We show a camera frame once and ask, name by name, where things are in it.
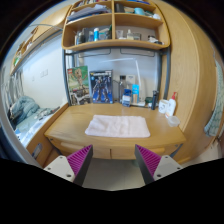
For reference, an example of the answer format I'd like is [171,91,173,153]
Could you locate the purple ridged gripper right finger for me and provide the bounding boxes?
[135,145,182,184]

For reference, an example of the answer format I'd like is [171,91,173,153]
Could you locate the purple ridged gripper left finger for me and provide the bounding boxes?
[44,145,93,186]

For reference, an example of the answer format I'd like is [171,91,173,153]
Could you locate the white towel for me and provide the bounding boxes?
[85,115,150,138]

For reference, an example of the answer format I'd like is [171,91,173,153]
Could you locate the wooden desk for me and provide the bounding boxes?
[26,103,186,166]

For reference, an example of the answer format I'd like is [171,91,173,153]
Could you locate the clear plastic cup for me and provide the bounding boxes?
[168,116,180,127]

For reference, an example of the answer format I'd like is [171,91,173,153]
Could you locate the white pump lotion bottle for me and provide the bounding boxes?
[165,92,177,117]

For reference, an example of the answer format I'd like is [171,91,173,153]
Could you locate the white mug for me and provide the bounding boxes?
[158,99,168,114]

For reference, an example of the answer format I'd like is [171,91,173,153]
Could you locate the white desk lamp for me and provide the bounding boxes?
[113,57,148,108]

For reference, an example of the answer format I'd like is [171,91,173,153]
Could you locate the dark blue small box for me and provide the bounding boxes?
[122,89,131,107]

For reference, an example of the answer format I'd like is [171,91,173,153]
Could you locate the black cylindrical bottle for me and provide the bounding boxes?
[151,90,157,110]

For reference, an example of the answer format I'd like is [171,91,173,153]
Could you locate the light blue box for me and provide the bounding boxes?
[132,84,139,104]

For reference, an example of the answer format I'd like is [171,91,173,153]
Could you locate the checkered hanging cloth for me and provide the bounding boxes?
[203,59,224,138]

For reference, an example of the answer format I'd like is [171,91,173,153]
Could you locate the blue robot model box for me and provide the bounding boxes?
[90,70,113,104]

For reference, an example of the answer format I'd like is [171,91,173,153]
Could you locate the green Groot model box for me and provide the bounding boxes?
[67,66,90,105]

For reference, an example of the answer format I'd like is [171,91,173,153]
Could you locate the clear water bottle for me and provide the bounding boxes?
[119,75,127,102]

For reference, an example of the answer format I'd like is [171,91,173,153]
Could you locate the wooden wardrobe side panel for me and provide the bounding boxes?
[157,1,217,163]

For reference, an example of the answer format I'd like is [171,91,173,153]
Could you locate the blue bottle on shelf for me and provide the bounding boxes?
[94,28,99,41]

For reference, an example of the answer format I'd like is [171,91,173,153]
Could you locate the folded clothes on shelf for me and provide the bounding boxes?
[67,4,111,21]

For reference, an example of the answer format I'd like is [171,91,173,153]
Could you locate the wooden wall shelf unit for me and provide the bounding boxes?
[62,0,170,51]

